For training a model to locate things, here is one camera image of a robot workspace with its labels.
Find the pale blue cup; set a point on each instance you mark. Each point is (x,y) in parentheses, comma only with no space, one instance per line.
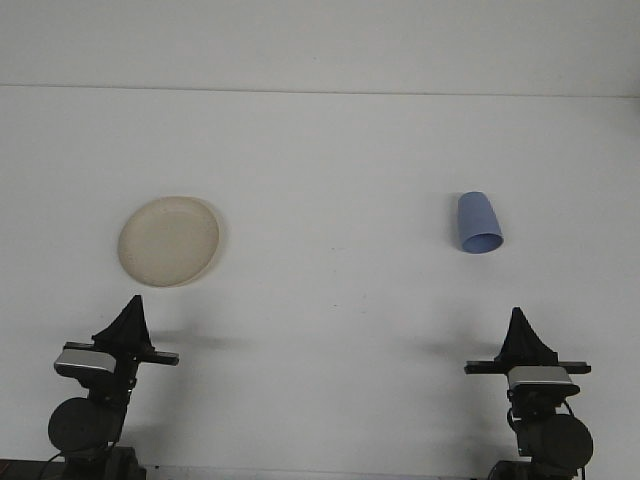
(477,220)

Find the pale round plate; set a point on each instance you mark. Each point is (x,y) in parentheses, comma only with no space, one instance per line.
(170,242)

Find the dark mounting platform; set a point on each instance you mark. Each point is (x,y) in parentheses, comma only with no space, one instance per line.
(20,472)

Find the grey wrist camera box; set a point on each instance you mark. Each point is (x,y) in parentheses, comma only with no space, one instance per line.
(82,362)
(540,377)

